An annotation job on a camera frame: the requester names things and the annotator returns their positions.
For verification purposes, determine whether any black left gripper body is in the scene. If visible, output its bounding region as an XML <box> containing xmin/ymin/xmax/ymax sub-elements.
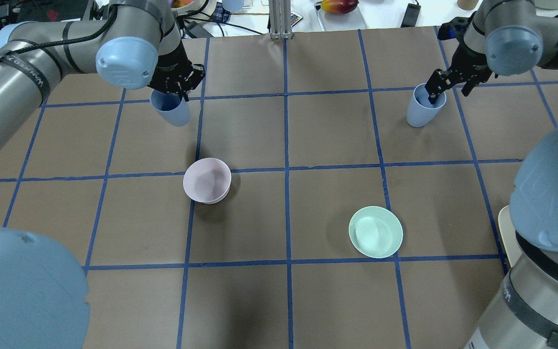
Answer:
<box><xmin>151</xmin><ymin>42</ymin><xmax>193</xmax><ymax>95</ymax></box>

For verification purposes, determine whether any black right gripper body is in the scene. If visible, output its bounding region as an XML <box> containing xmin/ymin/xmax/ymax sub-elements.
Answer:
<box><xmin>447</xmin><ymin>41</ymin><xmax>492</xmax><ymax>85</ymax></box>

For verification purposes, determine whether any blue cup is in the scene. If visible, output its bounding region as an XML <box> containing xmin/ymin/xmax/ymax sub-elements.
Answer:
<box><xmin>149</xmin><ymin>90</ymin><xmax>190</xmax><ymax>127</ymax></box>
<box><xmin>406</xmin><ymin>83</ymin><xmax>447</xmax><ymax>128</ymax></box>

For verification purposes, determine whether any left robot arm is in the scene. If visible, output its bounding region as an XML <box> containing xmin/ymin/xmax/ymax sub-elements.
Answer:
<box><xmin>0</xmin><ymin>0</ymin><xmax>205</xmax><ymax>349</ymax></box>

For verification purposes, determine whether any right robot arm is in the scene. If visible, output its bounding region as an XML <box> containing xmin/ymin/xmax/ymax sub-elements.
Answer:
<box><xmin>425</xmin><ymin>0</ymin><xmax>558</xmax><ymax>349</ymax></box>

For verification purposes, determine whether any black power adapter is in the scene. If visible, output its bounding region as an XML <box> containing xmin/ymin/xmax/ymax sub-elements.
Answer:
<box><xmin>400</xmin><ymin>2</ymin><xmax>421</xmax><ymax>27</ymax></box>

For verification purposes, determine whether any pink bowl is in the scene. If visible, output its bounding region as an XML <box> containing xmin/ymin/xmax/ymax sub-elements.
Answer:
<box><xmin>183</xmin><ymin>158</ymin><xmax>232</xmax><ymax>204</ymax></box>

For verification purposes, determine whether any red apple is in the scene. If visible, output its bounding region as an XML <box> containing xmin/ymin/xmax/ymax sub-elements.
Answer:
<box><xmin>320</xmin><ymin>0</ymin><xmax>359</xmax><ymax>14</ymax></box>

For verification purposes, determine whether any cream white toaster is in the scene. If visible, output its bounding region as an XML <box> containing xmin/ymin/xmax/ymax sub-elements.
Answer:
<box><xmin>497</xmin><ymin>205</ymin><xmax>522</xmax><ymax>268</ymax></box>

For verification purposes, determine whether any mint green bowl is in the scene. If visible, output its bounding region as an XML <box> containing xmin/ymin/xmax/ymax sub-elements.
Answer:
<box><xmin>348</xmin><ymin>206</ymin><xmax>404</xmax><ymax>259</ymax></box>

